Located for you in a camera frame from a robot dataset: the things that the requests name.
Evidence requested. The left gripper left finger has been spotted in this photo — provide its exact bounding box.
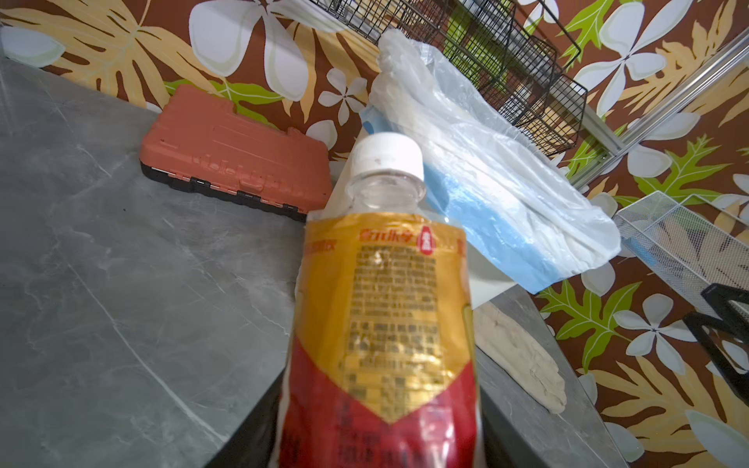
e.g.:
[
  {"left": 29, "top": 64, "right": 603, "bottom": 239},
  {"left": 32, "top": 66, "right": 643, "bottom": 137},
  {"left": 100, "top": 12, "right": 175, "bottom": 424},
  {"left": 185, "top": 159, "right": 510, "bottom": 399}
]
[{"left": 205, "top": 371, "right": 284, "bottom": 468}]

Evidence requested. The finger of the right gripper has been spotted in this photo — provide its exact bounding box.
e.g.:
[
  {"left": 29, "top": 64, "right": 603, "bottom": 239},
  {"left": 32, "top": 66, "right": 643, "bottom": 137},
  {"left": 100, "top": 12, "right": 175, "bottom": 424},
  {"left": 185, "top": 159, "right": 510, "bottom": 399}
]
[{"left": 684, "top": 283, "right": 748, "bottom": 405}]

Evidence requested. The red yellow label tea bottle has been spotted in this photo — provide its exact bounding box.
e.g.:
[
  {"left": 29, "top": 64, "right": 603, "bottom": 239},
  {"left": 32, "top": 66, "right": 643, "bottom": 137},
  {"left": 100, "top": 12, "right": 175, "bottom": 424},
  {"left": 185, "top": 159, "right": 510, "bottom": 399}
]
[{"left": 269, "top": 133, "right": 486, "bottom": 467}]

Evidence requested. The red plastic tool case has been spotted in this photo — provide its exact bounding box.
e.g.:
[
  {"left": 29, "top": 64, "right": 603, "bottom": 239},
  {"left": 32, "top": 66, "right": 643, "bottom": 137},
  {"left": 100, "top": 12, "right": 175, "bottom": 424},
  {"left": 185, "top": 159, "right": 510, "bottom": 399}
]
[{"left": 140, "top": 84, "right": 333, "bottom": 220}]

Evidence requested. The white mesh basket right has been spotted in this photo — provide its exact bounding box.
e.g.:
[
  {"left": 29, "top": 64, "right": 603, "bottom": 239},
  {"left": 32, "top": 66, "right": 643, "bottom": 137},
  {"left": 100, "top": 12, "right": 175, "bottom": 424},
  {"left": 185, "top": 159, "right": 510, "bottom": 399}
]
[{"left": 614, "top": 191, "right": 748, "bottom": 317}]

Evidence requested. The black wire wall basket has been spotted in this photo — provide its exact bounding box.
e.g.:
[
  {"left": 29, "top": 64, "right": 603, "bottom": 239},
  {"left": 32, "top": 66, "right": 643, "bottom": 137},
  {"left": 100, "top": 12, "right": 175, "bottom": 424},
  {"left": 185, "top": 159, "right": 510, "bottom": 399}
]
[{"left": 317, "top": 1, "right": 587, "bottom": 156}]

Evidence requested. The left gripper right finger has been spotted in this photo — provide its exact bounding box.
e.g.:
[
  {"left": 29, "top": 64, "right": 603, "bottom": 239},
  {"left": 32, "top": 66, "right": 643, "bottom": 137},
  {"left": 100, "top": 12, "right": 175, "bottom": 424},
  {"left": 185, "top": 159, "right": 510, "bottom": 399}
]
[{"left": 480, "top": 387, "right": 521, "bottom": 468}]

